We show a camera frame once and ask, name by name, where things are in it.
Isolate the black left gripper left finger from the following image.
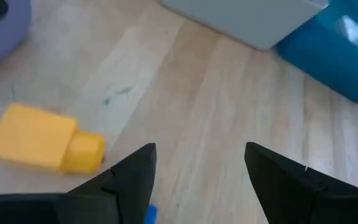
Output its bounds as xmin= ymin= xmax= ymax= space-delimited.
xmin=0 ymin=142 xmax=157 ymax=224

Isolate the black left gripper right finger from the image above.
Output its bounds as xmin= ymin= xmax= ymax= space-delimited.
xmin=244 ymin=141 xmax=358 ymax=224

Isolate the small blue brick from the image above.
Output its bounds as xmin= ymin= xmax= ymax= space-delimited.
xmin=144 ymin=203 xmax=158 ymax=224

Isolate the yellow one-stud block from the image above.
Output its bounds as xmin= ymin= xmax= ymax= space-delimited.
xmin=0 ymin=102 xmax=106 ymax=174

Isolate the teal plastic bin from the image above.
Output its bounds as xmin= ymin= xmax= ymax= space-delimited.
xmin=274 ymin=0 xmax=358 ymax=104

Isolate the purple foam die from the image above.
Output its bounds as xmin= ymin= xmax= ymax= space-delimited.
xmin=0 ymin=0 xmax=32 ymax=68

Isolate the white plastic bin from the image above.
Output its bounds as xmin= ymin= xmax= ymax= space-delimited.
xmin=157 ymin=0 xmax=329 ymax=51

